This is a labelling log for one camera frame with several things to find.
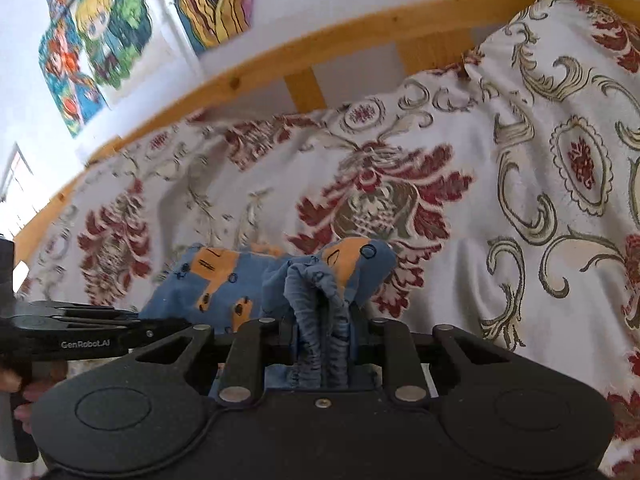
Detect blue orange patterned pants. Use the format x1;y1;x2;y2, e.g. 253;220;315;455
140;237;396;390

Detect left hand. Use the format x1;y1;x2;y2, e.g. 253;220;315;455
1;361;68;434

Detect white floral bedspread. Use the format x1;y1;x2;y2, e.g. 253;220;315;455
20;0;639;479

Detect colourful wall poster left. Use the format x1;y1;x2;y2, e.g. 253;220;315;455
38;0;152;136

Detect wooden bed frame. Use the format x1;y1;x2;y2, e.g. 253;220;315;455
12;0;640;264

